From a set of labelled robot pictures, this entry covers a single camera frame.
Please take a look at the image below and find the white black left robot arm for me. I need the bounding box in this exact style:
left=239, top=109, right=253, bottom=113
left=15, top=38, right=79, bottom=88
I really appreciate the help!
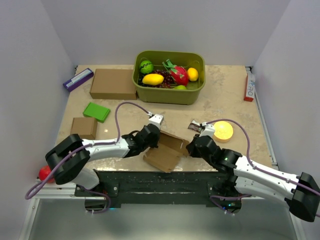
left=45, top=123, right=161, bottom=196

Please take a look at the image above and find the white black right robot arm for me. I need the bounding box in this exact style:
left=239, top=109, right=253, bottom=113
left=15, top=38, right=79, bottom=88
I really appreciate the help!
left=186, top=134, right=320, bottom=222

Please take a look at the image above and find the green small box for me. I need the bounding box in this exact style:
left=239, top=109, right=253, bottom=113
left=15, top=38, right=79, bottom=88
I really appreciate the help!
left=82, top=102, right=111, bottom=123

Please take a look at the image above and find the small brown cardboard box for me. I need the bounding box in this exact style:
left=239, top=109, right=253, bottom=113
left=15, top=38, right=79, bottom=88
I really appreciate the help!
left=70, top=117, right=98, bottom=140

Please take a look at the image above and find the large closed cardboard box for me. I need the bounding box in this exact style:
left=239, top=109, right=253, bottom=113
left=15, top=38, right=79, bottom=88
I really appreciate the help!
left=89, top=68, right=137, bottom=100

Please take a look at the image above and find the red white toothpaste box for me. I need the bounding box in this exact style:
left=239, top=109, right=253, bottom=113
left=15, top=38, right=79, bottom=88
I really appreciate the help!
left=243, top=72, right=256, bottom=102

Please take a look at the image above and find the purple rectangular box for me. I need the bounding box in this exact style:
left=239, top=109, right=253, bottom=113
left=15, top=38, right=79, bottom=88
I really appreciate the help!
left=62, top=68, right=94, bottom=93

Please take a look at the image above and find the brown snack wrapper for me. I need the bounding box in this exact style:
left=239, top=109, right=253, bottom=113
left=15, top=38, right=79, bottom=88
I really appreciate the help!
left=188, top=120, right=203, bottom=133

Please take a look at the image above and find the round yellow sponge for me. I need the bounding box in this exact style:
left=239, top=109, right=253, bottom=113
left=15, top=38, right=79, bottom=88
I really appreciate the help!
left=213, top=121, right=234, bottom=143

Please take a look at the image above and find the dark toy grapes bunch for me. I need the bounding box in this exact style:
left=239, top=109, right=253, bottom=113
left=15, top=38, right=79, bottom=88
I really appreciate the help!
left=137, top=70, right=177, bottom=89

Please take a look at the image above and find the yellow toy mango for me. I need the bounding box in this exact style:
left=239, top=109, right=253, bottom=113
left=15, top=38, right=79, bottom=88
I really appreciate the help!
left=142, top=73, right=164, bottom=86

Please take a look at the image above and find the green toy lime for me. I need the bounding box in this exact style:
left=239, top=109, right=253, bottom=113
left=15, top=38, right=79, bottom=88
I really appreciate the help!
left=173, top=85, right=187, bottom=90

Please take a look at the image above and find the pink toy dragon fruit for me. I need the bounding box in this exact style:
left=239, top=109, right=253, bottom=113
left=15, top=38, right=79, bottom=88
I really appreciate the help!
left=162, top=59, right=189, bottom=87

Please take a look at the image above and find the green toy watermelon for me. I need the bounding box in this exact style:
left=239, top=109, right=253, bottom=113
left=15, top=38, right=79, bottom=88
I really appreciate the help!
left=139, top=60, right=154, bottom=75

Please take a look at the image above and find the yellow toy lemon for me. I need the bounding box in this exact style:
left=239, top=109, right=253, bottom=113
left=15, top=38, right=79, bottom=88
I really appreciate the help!
left=187, top=67, right=199, bottom=82

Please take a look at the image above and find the olive green plastic bin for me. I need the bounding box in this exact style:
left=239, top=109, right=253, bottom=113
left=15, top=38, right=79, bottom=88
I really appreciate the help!
left=132, top=50, right=206, bottom=105

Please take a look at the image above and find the red toy tomato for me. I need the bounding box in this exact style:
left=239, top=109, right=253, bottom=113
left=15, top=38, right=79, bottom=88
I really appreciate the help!
left=38, top=165, right=51, bottom=181

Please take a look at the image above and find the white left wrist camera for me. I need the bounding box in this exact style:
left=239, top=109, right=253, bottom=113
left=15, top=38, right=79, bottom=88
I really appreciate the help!
left=148, top=114, right=164, bottom=130

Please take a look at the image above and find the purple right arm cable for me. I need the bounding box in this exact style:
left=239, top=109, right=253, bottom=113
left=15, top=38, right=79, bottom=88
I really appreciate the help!
left=206, top=118, right=320, bottom=218

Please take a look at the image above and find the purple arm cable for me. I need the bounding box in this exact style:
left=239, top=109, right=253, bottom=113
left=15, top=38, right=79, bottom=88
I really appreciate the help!
left=24, top=101, right=153, bottom=214
left=206, top=118, right=320, bottom=218

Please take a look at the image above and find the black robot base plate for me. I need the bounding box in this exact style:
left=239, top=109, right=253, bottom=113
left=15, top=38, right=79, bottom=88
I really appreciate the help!
left=75, top=171, right=242, bottom=213

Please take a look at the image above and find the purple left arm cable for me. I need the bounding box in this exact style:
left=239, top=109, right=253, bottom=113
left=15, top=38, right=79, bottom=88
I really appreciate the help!
left=24, top=101, right=153, bottom=214

